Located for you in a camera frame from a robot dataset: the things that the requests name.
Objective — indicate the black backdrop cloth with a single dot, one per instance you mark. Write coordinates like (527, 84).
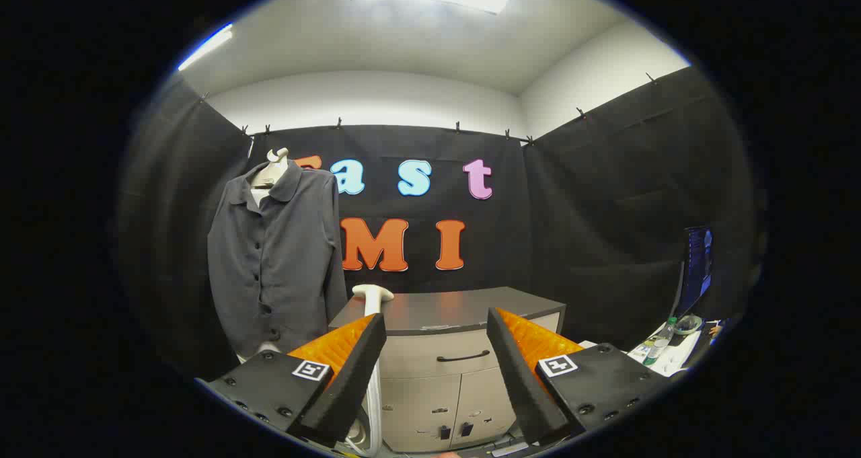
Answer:
(572, 243)

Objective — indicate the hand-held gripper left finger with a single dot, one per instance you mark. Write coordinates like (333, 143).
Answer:
(350, 377)

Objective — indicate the white desk with papers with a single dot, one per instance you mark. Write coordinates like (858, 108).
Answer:
(676, 360)

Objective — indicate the grey top drawer cabinet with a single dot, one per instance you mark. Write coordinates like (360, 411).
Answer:
(430, 364)

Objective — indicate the dark grey button shirt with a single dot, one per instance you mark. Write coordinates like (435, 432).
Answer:
(282, 263)

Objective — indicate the clear plastic water bottle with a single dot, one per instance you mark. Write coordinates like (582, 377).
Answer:
(659, 342)

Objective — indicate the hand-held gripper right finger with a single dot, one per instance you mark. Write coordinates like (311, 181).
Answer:
(521, 377)

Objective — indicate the narrow ceiling light strip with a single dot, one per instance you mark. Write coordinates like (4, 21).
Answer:
(205, 46)

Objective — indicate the cream clothes hanger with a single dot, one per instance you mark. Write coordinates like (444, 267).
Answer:
(272, 172)

